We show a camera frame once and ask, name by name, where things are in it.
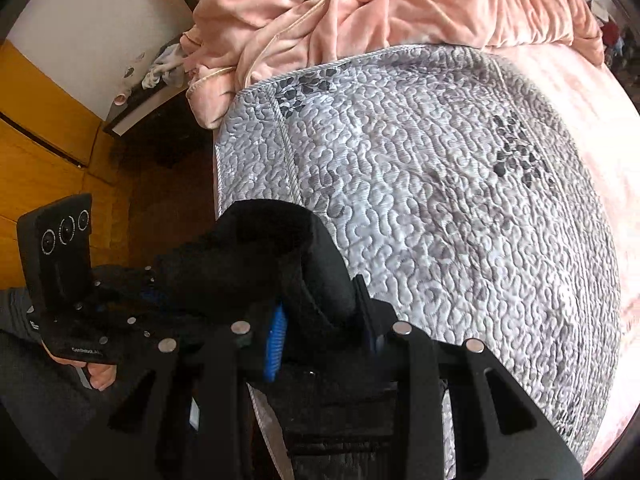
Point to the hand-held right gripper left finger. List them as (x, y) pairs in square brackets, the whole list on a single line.
[(275, 342)]

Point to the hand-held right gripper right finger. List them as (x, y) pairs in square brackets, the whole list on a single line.
[(374, 337)]

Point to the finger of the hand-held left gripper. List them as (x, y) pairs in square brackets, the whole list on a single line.
[(137, 327), (127, 277)]

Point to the black pants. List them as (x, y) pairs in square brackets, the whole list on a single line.
[(260, 255)]

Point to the person's left hand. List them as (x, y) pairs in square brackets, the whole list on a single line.
[(100, 375)]

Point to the grey quilted bedspread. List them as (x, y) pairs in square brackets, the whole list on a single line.
[(425, 200)]

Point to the dark bedside table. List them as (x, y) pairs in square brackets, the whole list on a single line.
[(160, 125)]

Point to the yellow wooden wardrobe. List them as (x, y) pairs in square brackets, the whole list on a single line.
[(45, 105)]

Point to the small pink item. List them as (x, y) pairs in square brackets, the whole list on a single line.
[(120, 98)]

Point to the white crumpled cloth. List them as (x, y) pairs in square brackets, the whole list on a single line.
[(165, 67)]

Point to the bed with pink sheet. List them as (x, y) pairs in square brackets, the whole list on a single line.
[(617, 160)]

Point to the pink fleece blanket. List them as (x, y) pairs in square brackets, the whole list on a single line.
[(375, 5)]

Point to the clutter of red and blue things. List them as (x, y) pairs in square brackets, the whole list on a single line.
[(617, 35)]

